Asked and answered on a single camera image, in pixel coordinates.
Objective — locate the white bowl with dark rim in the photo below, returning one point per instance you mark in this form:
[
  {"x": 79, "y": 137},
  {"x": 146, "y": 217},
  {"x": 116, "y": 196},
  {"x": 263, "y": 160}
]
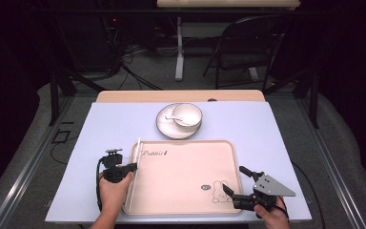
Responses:
[{"x": 190, "y": 113}]

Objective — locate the black folding chair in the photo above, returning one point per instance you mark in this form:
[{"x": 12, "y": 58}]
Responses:
[{"x": 244, "y": 57}]

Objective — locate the black metal stand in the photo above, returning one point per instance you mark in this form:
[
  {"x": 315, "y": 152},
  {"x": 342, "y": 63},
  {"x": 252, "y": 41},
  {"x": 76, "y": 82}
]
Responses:
[
  {"x": 54, "y": 95},
  {"x": 313, "y": 95}
]

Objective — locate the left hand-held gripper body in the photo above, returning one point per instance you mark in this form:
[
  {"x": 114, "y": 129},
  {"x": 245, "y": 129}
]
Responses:
[{"x": 114, "y": 173}]

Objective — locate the metal floor rail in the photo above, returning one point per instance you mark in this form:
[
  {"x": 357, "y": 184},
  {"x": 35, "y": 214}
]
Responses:
[
  {"x": 333, "y": 165},
  {"x": 28, "y": 165}
]

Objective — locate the floor socket box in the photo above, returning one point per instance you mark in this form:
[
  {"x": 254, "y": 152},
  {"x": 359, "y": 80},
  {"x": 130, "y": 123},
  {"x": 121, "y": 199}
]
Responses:
[{"x": 60, "y": 136}]

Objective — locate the person's left hand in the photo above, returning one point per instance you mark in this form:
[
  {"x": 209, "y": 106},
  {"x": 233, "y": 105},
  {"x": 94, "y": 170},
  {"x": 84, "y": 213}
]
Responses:
[{"x": 114, "y": 195}]

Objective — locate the beige tray with rabbit print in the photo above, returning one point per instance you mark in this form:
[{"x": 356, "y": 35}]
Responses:
[{"x": 184, "y": 178}]

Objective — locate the person's right hand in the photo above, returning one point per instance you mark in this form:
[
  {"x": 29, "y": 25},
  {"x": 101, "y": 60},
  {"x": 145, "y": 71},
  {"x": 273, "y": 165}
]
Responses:
[{"x": 274, "y": 218}]

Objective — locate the light wooden table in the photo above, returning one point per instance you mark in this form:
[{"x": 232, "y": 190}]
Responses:
[{"x": 178, "y": 96}]

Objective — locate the white plate with dark rim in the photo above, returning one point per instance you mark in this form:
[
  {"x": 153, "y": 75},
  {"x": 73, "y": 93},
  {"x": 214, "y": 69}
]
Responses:
[{"x": 165, "y": 127}]

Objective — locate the white chopstick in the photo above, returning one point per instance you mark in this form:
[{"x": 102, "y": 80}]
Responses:
[
  {"x": 140, "y": 152},
  {"x": 138, "y": 149}
]

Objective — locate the dark equipment with red light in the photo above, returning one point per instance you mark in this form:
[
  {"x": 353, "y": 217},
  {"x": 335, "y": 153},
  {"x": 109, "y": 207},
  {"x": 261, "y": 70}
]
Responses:
[{"x": 111, "y": 41}]

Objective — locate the background table with white leg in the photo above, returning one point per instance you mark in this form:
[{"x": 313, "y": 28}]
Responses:
[{"x": 179, "y": 47}]

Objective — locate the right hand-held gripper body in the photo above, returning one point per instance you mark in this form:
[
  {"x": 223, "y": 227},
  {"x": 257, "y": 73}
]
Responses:
[{"x": 271, "y": 187}]

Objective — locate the white ceramic spoon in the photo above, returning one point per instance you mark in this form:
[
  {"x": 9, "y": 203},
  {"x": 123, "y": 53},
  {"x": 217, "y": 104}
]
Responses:
[{"x": 175, "y": 119}]

